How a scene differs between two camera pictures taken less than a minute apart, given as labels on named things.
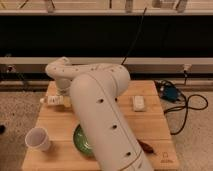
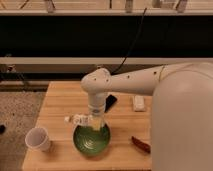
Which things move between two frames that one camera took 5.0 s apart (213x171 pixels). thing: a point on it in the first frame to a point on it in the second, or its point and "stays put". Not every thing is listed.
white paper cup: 37,138 stays put
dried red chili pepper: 146,147 stays put
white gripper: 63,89 to 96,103
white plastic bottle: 53,100 to 78,119
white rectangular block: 139,103 stays put
